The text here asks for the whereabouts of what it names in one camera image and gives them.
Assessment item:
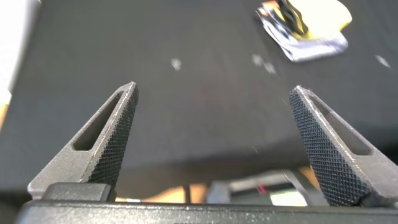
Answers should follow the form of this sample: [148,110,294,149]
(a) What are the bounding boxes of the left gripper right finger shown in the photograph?
[288,85,398,208]

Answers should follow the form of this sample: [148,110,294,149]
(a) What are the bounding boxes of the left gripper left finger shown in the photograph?
[27,81,140,202]

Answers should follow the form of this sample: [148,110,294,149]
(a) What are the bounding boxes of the grey towel with orange marks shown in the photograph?
[255,0,349,63]

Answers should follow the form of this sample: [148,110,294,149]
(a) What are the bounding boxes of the yellow microfibre towel black edge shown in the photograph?
[275,0,353,41]

